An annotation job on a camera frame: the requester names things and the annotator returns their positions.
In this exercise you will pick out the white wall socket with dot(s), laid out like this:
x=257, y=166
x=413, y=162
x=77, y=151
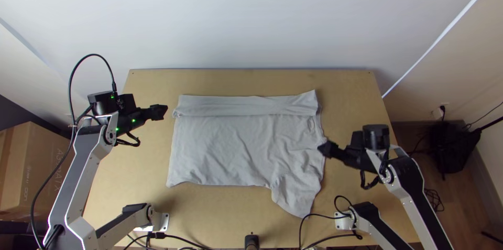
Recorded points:
x=437, y=113

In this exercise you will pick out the black bag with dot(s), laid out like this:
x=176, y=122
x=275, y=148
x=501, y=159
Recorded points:
x=452, y=148

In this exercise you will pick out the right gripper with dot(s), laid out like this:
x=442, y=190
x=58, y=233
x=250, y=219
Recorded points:
x=334, y=151

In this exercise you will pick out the grey t-shirt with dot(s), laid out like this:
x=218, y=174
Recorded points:
x=243, y=148

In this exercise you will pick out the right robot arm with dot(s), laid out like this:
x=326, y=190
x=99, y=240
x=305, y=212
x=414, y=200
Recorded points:
x=404, y=175

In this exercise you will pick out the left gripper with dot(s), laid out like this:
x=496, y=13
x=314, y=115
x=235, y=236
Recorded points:
x=156, y=112

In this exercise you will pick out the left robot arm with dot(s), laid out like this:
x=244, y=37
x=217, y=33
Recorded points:
x=78, y=171

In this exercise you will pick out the cardboard box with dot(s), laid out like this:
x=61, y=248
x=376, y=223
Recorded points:
x=27, y=163

